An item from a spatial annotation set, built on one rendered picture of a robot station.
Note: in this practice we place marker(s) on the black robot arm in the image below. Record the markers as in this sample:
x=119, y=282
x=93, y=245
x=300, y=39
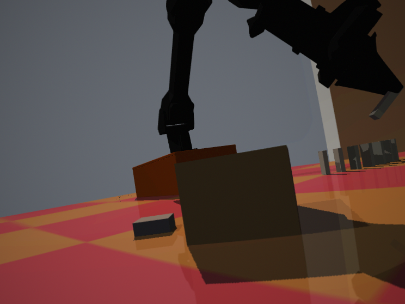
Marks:
x=186, y=17

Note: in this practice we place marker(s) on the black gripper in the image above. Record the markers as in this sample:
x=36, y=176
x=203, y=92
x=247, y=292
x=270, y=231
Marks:
x=347, y=54

